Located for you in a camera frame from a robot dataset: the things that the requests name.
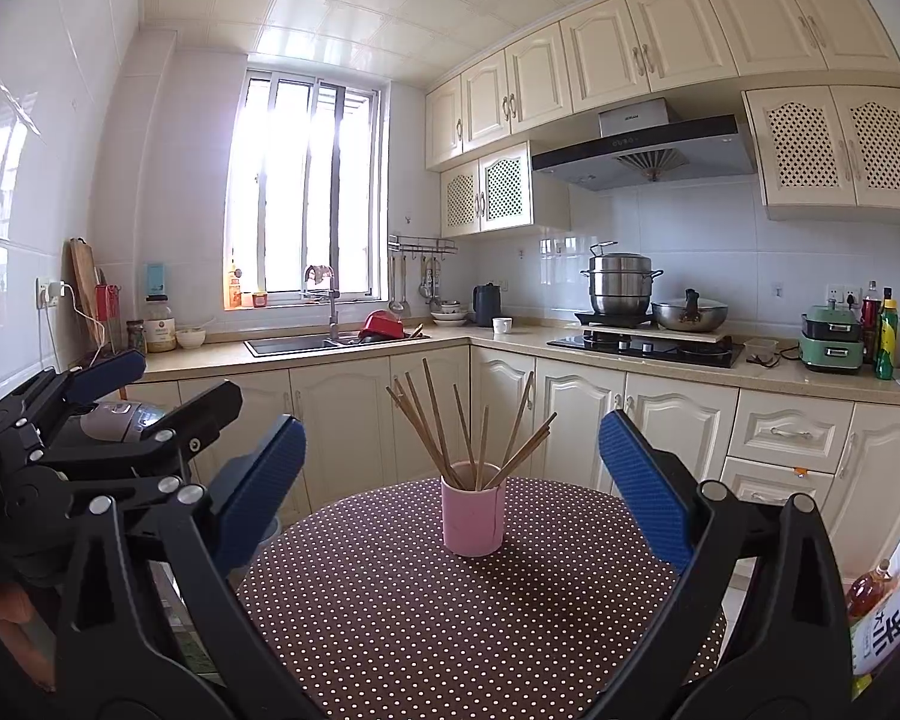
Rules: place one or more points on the brown polka-dot tablecloth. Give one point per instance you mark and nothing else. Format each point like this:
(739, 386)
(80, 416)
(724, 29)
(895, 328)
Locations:
(420, 615)

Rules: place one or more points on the small dark jar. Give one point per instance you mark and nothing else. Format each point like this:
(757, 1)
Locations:
(136, 337)

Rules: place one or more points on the wooden cutting board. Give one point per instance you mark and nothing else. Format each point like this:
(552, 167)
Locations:
(84, 285)

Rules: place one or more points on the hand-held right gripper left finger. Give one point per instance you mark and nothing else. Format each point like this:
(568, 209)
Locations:
(262, 495)

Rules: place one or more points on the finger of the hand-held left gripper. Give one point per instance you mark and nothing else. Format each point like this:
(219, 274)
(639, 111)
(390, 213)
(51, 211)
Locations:
(202, 409)
(109, 375)

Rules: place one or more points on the white bowl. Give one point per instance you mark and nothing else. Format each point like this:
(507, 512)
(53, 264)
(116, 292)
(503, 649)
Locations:
(191, 339)

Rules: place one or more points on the white wall outlet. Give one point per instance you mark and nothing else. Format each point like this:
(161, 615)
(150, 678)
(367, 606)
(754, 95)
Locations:
(840, 295)

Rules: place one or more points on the cream wall cabinet row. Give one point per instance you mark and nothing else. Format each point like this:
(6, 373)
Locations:
(607, 52)

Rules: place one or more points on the white wall charger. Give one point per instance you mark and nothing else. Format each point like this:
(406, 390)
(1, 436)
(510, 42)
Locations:
(52, 291)

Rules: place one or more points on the stack of white bowls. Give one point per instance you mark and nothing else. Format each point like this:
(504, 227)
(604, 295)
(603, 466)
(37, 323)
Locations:
(448, 315)

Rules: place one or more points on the black gas stove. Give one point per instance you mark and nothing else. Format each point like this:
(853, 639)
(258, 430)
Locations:
(645, 351)

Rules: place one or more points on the steel steamer pot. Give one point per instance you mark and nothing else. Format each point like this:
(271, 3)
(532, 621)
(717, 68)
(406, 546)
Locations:
(619, 289)

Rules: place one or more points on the steel wok with lid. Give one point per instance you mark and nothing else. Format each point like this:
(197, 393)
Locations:
(690, 317)

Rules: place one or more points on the white mug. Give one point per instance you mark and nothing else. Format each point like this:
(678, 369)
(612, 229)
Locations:
(502, 325)

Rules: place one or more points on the range hood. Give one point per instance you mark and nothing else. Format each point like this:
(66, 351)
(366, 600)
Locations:
(645, 154)

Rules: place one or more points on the clear plastic container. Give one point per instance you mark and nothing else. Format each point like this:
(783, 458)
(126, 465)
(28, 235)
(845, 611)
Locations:
(761, 351)

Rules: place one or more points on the person's left hand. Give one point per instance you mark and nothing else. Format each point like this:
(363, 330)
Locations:
(15, 630)

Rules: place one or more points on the black electric kettle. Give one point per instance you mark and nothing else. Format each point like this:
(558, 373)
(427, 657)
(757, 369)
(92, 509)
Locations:
(486, 307)

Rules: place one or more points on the wall utensil rail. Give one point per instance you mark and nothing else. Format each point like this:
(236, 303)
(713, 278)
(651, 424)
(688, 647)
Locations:
(420, 244)

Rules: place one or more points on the hanging steel ladle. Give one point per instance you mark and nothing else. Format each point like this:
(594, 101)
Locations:
(397, 304)

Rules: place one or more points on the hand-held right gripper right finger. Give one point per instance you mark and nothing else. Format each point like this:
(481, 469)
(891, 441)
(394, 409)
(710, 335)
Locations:
(645, 487)

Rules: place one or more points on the small lattice-door wall cabinet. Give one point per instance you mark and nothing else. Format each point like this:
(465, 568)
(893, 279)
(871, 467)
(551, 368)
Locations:
(487, 191)

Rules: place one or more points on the light blue box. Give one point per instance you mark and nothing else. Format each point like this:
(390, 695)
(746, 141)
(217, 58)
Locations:
(156, 277)

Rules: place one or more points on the red colander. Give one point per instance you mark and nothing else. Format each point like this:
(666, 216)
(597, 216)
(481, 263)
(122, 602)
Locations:
(379, 324)

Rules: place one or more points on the grey rice cooker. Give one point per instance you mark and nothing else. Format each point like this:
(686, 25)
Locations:
(120, 420)

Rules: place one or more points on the bundle of wooden chopsticks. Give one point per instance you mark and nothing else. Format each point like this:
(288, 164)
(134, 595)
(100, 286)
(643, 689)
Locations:
(482, 450)

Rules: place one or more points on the large labelled jar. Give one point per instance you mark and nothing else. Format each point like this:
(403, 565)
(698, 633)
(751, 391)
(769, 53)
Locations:
(161, 330)

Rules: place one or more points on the orange bottle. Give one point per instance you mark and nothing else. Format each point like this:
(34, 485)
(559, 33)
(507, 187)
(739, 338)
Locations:
(234, 289)

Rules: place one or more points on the green multi cooker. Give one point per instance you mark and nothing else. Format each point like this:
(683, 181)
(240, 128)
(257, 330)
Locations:
(832, 352)

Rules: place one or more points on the white green rice bag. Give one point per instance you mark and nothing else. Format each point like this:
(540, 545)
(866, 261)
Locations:
(892, 630)

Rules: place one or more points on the pink cup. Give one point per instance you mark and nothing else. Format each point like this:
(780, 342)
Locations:
(472, 521)

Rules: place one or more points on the green yellow bottle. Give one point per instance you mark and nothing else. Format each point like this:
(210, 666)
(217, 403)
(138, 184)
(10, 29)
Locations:
(885, 345)

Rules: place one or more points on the large lattice-door wall cabinet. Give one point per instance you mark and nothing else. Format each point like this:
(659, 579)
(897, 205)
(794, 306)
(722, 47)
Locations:
(832, 142)

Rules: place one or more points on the kitchen window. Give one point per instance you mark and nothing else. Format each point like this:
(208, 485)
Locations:
(292, 195)

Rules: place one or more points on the steel faucet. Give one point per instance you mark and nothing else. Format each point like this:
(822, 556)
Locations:
(333, 315)

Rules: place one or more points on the steel sink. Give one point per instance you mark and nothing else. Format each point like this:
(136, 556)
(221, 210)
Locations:
(292, 345)

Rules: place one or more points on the hanging kitchen spatula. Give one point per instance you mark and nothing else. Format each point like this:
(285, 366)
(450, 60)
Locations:
(429, 281)

